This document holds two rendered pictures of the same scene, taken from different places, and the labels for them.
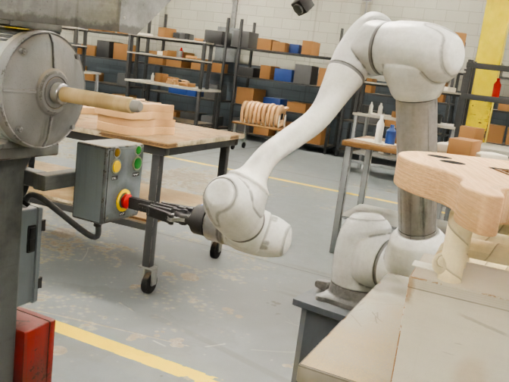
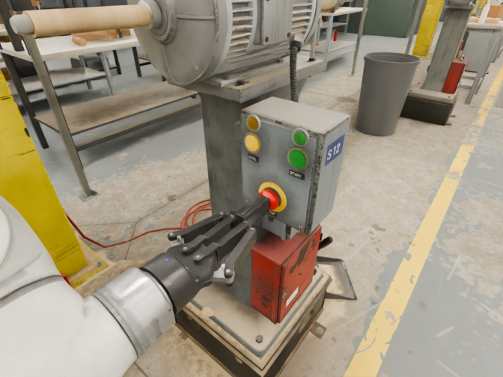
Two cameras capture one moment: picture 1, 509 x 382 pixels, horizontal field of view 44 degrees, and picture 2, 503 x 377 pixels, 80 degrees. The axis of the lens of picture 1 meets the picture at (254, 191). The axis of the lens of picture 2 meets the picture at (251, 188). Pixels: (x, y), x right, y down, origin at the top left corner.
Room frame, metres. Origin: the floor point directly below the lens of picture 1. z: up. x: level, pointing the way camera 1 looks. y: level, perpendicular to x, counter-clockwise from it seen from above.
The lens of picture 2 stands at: (1.67, -0.10, 1.30)
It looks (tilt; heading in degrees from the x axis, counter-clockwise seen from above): 34 degrees down; 105
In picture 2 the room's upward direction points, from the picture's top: straight up
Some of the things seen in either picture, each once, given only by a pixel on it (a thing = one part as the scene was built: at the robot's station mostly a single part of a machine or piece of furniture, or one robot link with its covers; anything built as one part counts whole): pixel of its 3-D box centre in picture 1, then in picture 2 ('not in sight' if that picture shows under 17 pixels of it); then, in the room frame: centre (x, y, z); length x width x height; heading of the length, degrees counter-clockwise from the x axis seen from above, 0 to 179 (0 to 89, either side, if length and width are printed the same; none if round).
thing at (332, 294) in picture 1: (348, 290); not in sight; (1.83, -0.32, 0.73); 0.22 x 0.18 x 0.06; 58
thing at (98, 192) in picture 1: (81, 186); (296, 159); (1.62, 0.46, 0.99); 0.24 x 0.21 x 0.26; 66
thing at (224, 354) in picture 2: not in sight; (251, 301); (1.46, 0.69, 0.12); 0.61 x 0.51 x 0.25; 156
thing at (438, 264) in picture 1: (446, 257); not in sight; (0.88, -0.29, 1.12); 0.11 x 0.03 x 0.03; 160
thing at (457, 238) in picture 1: (455, 247); not in sight; (0.84, -0.28, 1.15); 0.03 x 0.03 x 0.09
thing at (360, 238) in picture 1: (364, 249); not in sight; (1.81, -0.35, 0.87); 0.18 x 0.16 x 0.22; 44
